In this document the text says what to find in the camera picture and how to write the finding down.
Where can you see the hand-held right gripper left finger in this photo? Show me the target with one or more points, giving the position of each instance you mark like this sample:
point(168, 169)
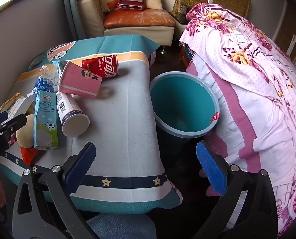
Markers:
point(80, 169)

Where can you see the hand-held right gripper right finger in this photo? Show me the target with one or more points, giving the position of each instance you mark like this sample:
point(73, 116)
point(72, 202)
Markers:
point(212, 169)

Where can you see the beige round bowl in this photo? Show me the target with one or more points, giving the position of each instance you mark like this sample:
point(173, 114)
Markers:
point(24, 134)

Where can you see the white cardboard box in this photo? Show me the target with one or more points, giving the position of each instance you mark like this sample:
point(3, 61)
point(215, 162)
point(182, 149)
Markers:
point(18, 107)

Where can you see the yellow snack packet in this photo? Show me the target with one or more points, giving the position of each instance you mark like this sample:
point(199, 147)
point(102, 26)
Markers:
point(7, 102)

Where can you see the blue green milk carton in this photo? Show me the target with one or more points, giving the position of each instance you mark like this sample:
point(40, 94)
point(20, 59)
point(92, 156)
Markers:
point(44, 119)

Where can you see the orange wrapper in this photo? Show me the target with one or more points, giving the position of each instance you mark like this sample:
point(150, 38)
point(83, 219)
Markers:
point(29, 155)

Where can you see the clear plastic water bottle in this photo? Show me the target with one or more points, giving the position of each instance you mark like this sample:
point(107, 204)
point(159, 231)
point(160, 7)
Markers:
point(44, 82)

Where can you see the white paper cup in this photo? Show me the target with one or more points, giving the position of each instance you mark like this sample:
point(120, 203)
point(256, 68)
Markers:
point(68, 114)

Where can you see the teal plastic bin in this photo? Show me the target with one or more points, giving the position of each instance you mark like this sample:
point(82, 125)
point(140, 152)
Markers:
point(185, 104)

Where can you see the pink paper cup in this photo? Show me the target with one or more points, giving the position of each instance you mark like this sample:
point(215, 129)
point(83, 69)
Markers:
point(78, 82)

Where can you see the red soda can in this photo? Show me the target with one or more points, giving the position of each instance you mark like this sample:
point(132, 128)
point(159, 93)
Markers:
point(105, 67)

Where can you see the printed teal grey tablecloth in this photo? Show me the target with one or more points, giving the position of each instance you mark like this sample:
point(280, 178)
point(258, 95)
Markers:
point(123, 129)

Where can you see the blue towel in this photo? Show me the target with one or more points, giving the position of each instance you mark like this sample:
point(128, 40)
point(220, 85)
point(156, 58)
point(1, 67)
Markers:
point(123, 226)

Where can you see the grey curtain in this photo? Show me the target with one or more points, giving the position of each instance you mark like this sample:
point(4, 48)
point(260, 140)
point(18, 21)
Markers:
point(73, 10)

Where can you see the pink floral bedsheet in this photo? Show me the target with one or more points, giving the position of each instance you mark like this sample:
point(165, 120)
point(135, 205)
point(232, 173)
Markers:
point(237, 42)

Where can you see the cream leather sofa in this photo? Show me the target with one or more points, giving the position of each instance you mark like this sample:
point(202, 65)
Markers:
point(90, 12)

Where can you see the black white side table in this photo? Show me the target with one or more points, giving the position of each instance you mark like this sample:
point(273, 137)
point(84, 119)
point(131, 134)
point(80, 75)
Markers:
point(180, 27)

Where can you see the wooden door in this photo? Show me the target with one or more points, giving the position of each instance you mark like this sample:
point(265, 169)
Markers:
point(287, 27)

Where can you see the orange leather seat cushion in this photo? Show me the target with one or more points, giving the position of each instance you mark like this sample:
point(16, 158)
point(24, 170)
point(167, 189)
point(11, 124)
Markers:
point(138, 18)

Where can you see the white pillow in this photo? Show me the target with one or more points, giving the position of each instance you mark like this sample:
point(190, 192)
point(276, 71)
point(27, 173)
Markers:
point(154, 1)

